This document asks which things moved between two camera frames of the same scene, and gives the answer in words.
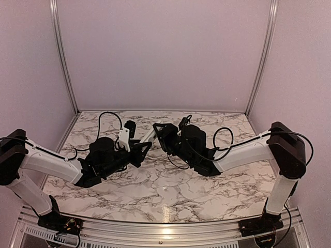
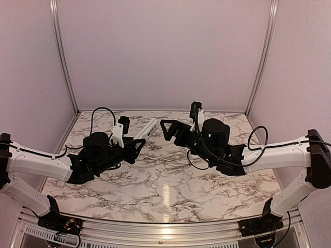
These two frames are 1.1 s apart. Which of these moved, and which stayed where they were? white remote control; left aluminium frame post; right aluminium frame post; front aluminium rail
Moved: white remote control
Stayed: front aluminium rail; right aluminium frame post; left aluminium frame post
